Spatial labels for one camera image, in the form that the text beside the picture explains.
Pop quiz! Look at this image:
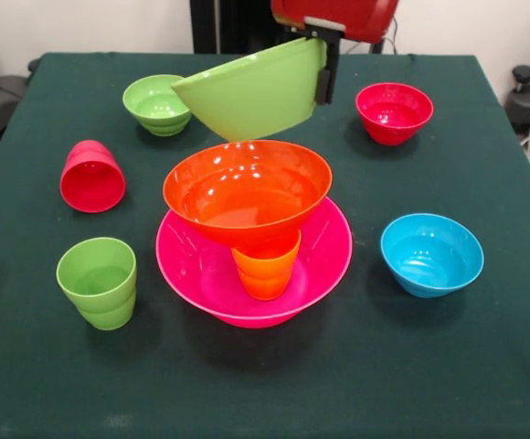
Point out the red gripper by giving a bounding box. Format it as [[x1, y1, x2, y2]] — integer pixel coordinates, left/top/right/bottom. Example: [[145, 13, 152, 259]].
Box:
[[270, 0, 401, 106]]

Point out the small red bowl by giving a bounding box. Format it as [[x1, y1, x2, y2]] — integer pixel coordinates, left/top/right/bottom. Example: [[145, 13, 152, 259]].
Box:
[[355, 81, 435, 146]]

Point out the large green bowl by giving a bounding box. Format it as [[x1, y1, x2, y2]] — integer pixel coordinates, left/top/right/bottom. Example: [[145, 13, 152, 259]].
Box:
[[170, 37, 329, 143]]

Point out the large orange bowl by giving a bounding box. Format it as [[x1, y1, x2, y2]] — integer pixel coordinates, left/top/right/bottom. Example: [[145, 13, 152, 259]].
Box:
[[162, 139, 334, 257]]

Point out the orange cup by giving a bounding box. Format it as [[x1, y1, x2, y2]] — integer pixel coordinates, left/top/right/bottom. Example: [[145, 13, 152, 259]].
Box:
[[230, 230, 302, 302]]

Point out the large pink bowl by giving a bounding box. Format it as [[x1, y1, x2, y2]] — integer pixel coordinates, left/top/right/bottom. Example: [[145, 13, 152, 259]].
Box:
[[155, 197, 354, 329]]

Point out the red cup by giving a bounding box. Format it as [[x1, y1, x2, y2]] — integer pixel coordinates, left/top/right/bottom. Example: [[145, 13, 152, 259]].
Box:
[[59, 139, 127, 214]]

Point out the small green bowl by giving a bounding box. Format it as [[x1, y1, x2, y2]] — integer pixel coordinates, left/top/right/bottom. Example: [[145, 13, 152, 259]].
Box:
[[122, 73, 193, 137]]

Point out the small blue bowl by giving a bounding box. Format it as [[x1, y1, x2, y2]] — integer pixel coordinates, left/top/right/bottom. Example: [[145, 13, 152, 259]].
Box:
[[380, 213, 485, 299]]

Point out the dark green tablecloth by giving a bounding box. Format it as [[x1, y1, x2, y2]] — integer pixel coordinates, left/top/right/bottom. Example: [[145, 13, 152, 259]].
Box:
[[0, 51, 530, 439]]

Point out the green cup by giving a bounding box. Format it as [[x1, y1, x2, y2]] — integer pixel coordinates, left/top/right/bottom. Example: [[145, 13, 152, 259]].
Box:
[[56, 237, 138, 332]]

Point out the black office chair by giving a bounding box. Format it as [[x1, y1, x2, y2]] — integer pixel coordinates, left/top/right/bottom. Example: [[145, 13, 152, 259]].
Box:
[[0, 31, 42, 147]]

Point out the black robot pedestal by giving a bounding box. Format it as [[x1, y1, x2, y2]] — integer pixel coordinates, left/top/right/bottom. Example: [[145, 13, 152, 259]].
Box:
[[190, 0, 334, 55]]

